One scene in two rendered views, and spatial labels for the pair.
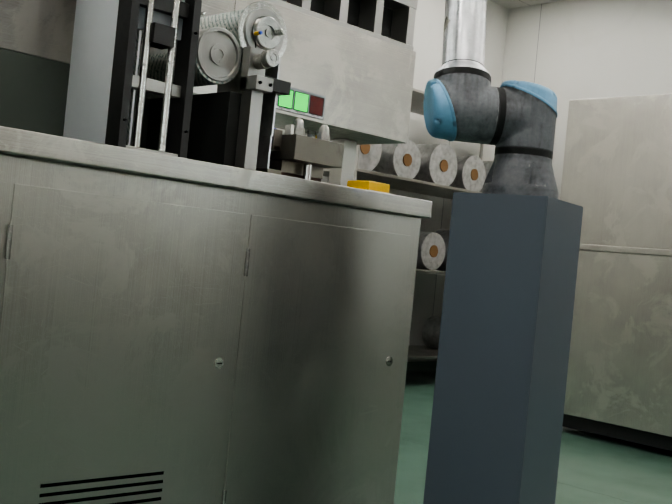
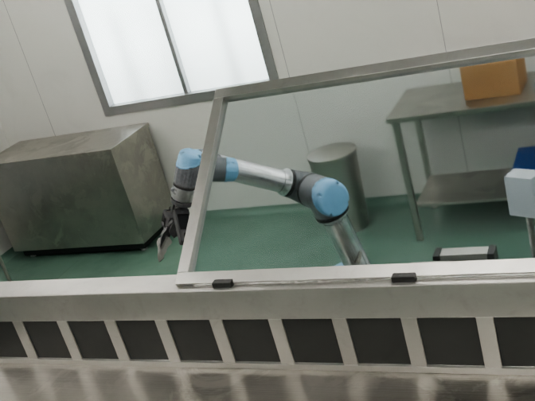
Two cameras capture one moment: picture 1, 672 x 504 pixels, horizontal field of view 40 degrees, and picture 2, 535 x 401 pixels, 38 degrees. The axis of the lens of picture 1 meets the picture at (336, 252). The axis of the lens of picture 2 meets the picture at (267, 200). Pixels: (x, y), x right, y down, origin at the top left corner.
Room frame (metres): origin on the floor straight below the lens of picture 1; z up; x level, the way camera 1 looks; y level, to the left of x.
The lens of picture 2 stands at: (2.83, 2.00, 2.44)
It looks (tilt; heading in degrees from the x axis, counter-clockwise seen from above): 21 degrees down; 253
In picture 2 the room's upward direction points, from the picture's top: 16 degrees counter-clockwise
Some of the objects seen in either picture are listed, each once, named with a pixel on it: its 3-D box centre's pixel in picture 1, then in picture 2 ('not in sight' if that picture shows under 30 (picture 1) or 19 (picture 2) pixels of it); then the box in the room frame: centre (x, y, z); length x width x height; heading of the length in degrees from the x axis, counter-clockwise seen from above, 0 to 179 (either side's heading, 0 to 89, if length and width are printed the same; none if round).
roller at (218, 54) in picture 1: (186, 59); not in sight; (2.18, 0.39, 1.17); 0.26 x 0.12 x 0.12; 44
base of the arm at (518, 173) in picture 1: (521, 174); not in sight; (1.89, -0.36, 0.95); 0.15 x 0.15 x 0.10
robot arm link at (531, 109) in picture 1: (523, 117); not in sight; (1.89, -0.35, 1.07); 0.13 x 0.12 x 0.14; 96
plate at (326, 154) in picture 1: (267, 152); not in sight; (2.41, 0.20, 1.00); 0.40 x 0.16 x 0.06; 44
